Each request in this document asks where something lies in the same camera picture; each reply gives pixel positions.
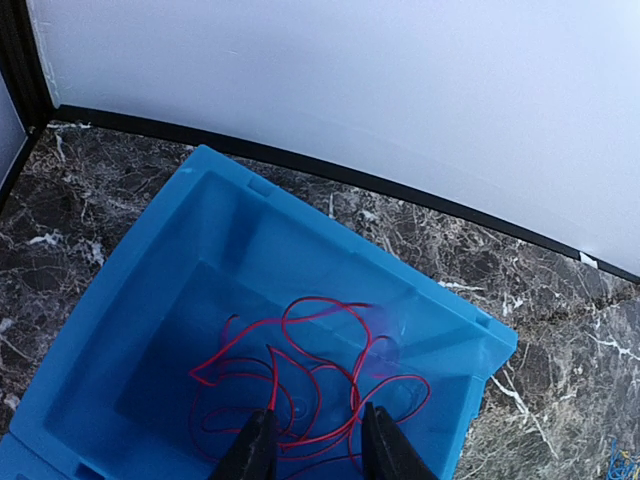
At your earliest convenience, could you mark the blue three-compartment plastic bin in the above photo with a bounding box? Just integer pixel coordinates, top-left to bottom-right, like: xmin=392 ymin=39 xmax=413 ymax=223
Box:
xmin=1 ymin=147 xmax=518 ymax=479

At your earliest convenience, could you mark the blue cable in pile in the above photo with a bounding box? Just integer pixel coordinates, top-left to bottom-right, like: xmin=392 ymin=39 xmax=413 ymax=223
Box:
xmin=606 ymin=435 xmax=640 ymax=480

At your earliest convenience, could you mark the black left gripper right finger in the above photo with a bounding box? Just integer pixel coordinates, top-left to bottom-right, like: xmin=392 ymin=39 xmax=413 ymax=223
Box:
xmin=361 ymin=402 xmax=438 ymax=480

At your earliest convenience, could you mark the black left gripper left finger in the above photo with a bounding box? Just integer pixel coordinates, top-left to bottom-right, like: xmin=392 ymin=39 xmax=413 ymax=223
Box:
xmin=208 ymin=409 xmax=277 ymax=480

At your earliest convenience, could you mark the white tape piece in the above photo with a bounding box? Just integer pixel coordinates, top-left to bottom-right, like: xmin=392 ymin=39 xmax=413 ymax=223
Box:
xmin=579 ymin=252 xmax=599 ymax=269

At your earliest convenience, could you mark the yellow cable in pile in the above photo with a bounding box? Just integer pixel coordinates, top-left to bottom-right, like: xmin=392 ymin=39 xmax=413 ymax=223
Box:
xmin=614 ymin=447 xmax=640 ymax=471

